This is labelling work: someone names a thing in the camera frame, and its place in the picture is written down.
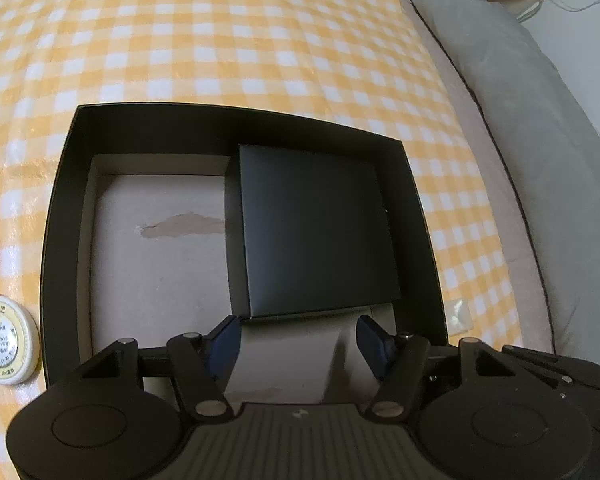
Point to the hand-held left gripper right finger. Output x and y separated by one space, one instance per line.
372 349

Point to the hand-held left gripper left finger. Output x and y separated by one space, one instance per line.
224 347

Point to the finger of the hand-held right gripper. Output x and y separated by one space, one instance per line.
565 366

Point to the small black box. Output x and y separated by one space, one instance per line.
315 230

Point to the large black box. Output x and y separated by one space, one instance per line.
62 220

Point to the beige mattress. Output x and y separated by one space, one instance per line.
485 170

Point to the round white tin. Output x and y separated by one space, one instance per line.
2 340

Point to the grey pillow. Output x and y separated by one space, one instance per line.
525 110

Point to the yellow checkered tablecloth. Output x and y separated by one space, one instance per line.
220 35

